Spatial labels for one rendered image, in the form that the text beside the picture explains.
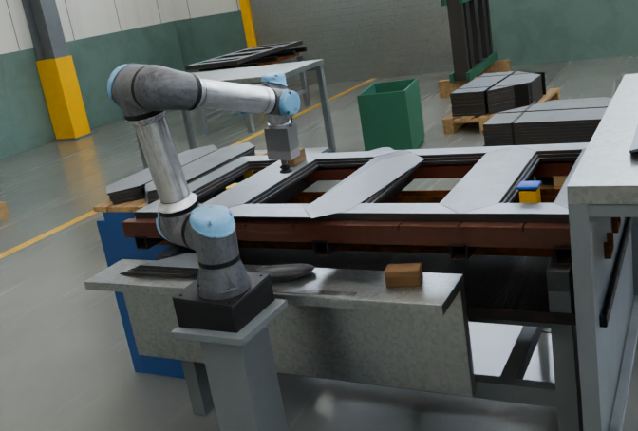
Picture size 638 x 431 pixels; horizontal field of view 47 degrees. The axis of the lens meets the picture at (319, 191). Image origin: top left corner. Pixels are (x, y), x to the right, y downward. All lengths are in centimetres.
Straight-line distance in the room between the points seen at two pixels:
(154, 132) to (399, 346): 97
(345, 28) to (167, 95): 962
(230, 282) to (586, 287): 91
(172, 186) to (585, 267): 108
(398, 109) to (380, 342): 403
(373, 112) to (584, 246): 466
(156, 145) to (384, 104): 432
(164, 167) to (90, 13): 977
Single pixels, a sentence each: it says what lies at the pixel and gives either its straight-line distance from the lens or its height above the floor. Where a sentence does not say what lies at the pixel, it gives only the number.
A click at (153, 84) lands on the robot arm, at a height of 137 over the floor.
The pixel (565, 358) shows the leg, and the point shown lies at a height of 41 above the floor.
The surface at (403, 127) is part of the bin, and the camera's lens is 618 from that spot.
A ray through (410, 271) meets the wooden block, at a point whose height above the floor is 73.
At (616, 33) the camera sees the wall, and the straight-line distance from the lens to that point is 1040.
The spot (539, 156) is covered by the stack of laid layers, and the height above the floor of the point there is 83.
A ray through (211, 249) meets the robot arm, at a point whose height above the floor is 91.
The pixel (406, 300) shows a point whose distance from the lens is 202.
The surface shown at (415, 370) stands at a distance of 230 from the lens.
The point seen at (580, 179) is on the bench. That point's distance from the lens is 166.
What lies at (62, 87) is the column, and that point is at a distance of 1061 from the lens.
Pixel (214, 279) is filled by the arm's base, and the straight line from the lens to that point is 200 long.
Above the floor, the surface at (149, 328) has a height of 42.
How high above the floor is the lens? 154
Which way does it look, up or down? 16 degrees down
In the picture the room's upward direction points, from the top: 9 degrees counter-clockwise
